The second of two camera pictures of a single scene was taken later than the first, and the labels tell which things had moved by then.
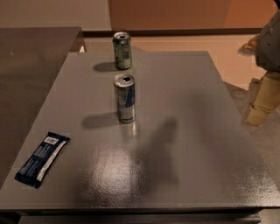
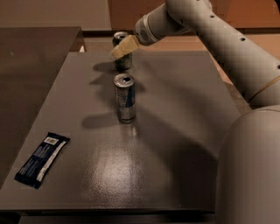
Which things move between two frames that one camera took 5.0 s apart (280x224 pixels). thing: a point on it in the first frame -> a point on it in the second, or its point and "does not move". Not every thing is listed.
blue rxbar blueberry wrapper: (38, 164) does not move
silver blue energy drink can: (125, 90) does not move
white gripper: (270, 48) -> (144, 32)
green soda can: (122, 41) does not move
